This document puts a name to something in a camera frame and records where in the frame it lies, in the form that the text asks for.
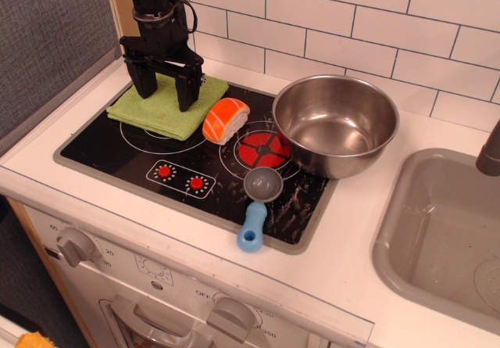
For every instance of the green towel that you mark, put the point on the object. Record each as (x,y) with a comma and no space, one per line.
(160,112)

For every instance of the grey faucet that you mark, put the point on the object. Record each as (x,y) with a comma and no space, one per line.
(488,161)

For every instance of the orange yellow cloth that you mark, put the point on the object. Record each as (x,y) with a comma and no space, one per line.
(34,340)

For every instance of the toy salmon sushi piece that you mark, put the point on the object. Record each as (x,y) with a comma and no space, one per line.
(224,120)

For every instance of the stainless steel bowl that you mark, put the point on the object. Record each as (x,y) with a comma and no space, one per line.
(334,126)

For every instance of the black toy stovetop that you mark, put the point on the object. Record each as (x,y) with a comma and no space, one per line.
(201,179)

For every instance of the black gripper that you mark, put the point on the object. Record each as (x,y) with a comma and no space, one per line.
(164,38)

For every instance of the grey right oven knob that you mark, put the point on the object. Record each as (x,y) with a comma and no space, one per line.
(232,318)

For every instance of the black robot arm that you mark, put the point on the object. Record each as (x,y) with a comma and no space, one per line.
(162,6)

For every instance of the grey oven knob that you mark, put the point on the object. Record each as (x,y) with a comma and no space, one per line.
(232,318)
(75,246)

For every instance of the wooden side post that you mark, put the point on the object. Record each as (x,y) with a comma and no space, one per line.
(123,18)

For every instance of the grey scoop with blue handle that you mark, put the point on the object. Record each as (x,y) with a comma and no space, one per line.
(262,185)

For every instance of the grey toy sink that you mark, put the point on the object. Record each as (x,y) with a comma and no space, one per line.
(438,243)

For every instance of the white toy oven front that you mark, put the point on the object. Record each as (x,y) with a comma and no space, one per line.
(125,299)

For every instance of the grey left oven knob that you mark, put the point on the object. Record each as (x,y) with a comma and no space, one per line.
(75,246)

